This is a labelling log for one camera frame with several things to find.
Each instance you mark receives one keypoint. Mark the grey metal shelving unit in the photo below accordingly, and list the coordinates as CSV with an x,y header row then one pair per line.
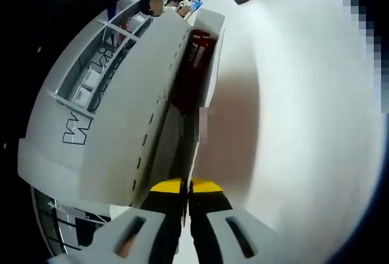
x,y
100,63

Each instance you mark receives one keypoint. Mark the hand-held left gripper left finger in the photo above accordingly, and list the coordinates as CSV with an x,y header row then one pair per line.
x,y
121,239

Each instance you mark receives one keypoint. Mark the blue plastic item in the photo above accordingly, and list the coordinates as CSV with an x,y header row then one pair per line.
x,y
194,5

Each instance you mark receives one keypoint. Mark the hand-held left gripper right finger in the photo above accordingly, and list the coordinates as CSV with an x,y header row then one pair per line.
x,y
231,236

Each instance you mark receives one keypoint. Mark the red cardboard coffee box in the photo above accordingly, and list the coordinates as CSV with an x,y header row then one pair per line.
x,y
146,109

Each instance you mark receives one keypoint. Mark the row of white storage bins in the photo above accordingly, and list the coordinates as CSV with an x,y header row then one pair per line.
x,y
91,81

